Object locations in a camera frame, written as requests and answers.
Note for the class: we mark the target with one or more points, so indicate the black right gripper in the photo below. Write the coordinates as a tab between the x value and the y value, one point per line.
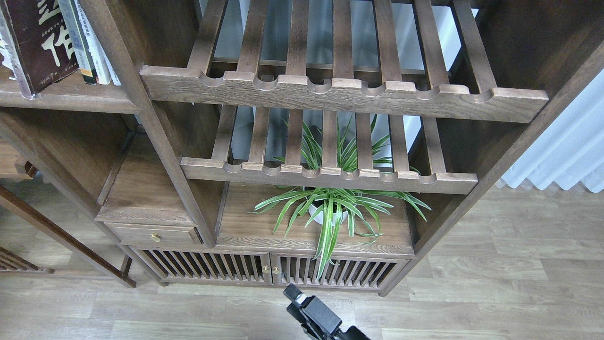
316	319

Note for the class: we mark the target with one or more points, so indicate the maroon thick book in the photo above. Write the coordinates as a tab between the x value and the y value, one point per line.
38	43

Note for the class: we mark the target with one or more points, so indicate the green spider plant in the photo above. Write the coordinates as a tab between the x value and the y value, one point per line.
338	206

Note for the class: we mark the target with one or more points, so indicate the dark wooden bookshelf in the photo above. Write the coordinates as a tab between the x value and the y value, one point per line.
209	121

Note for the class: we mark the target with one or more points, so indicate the brass drawer knob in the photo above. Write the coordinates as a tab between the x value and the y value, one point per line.
155	237

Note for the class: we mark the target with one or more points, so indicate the thin white upright book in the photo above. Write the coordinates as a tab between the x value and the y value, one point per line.
114	76

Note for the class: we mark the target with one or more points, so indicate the white curtain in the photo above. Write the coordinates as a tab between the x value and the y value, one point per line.
570	151

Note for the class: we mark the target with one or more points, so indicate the dark spine upright book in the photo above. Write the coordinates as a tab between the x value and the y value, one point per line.
84	59

